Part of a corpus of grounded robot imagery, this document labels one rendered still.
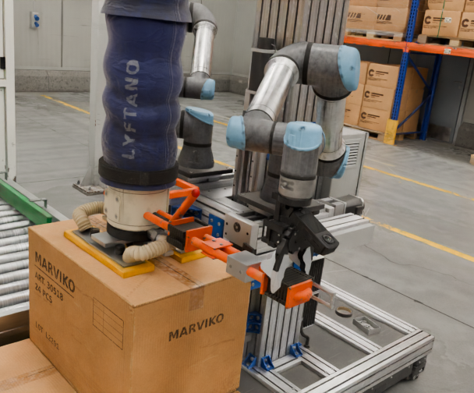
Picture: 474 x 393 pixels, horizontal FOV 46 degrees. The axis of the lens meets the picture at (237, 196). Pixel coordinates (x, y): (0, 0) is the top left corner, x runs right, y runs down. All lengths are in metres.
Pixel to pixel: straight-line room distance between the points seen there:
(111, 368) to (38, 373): 0.36
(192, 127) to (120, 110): 0.77
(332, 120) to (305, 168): 0.58
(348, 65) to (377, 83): 8.15
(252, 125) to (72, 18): 10.58
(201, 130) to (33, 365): 1.04
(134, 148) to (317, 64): 0.54
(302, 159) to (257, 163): 1.00
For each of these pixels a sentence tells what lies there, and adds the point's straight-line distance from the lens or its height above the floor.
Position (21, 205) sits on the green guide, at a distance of 3.11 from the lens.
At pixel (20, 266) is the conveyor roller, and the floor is 0.54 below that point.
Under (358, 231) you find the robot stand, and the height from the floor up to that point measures 0.94.
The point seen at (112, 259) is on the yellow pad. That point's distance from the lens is 1.57.
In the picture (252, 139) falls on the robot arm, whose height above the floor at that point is 1.37.
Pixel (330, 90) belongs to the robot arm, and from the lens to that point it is 1.58.
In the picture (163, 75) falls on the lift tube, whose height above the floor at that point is 1.46.
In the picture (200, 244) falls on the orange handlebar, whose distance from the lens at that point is 1.40.
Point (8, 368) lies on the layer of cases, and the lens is 1.91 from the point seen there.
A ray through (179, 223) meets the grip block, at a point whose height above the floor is 1.09.
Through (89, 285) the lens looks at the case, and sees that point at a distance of 1.56.
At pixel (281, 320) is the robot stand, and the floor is 0.42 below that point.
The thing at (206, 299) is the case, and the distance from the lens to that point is 1.53.
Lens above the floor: 1.61
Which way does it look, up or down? 17 degrees down
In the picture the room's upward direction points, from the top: 6 degrees clockwise
